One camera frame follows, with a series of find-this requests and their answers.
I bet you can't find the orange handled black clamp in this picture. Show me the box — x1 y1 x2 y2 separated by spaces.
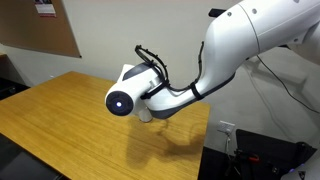
234 149 262 165

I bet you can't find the black velcro strap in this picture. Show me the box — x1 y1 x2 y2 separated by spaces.
189 81 205 102

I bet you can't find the black stereo camera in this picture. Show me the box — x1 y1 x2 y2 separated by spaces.
208 8 227 18

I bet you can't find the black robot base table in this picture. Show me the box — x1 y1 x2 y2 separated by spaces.
229 128 318 180

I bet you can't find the printed paper flyer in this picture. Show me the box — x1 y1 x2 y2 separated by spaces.
33 0 58 18

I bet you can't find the white ceramic mug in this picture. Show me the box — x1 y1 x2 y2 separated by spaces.
137 109 154 124

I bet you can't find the white wall outlet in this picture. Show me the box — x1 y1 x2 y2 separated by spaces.
217 120 236 136

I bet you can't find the brown cork board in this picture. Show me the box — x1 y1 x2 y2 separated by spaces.
0 0 83 59

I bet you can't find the white power cord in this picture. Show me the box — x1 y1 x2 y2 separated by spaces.
225 132 232 155

